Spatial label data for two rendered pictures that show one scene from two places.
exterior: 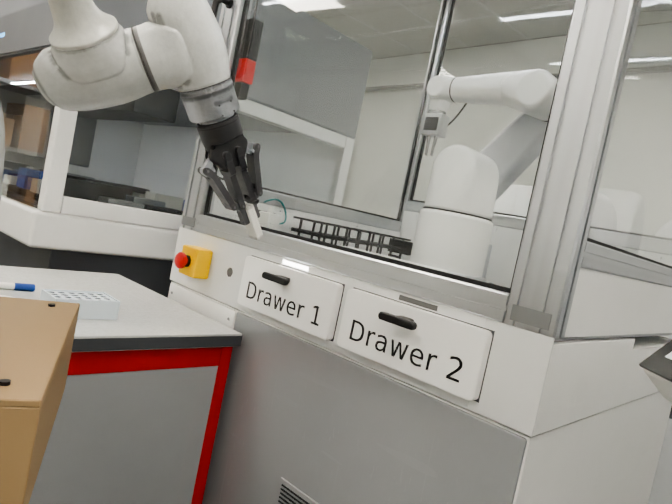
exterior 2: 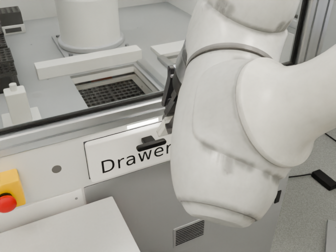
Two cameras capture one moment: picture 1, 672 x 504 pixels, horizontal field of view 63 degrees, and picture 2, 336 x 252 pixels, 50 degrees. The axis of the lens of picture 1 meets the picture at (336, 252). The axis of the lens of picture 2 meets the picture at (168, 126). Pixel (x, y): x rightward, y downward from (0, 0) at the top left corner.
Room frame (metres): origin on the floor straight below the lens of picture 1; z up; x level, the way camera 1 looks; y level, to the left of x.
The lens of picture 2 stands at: (0.83, 0.73, 1.42)
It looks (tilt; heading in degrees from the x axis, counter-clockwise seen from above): 34 degrees down; 291
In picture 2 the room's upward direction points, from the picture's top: straight up
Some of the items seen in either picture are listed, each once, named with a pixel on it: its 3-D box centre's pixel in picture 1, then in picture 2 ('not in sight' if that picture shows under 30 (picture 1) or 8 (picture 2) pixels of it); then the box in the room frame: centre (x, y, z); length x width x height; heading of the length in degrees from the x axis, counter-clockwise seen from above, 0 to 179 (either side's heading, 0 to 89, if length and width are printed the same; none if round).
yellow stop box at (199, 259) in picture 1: (194, 261); (4, 192); (1.35, 0.34, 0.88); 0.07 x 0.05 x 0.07; 47
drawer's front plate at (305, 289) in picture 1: (286, 294); (145, 146); (1.14, 0.08, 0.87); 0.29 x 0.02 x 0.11; 47
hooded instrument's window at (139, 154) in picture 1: (111, 154); not in sight; (2.55, 1.11, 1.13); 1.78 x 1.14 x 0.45; 47
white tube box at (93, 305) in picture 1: (79, 304); not in sight; (1.08, 0.48, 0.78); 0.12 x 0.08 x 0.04; 135
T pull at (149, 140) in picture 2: (279, 278); (149, 142); (1.12, 0.10, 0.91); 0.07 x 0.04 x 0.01; 47
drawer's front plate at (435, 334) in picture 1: (406, 339); not in sight; (0.92, -0.15, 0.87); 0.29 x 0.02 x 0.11; 47
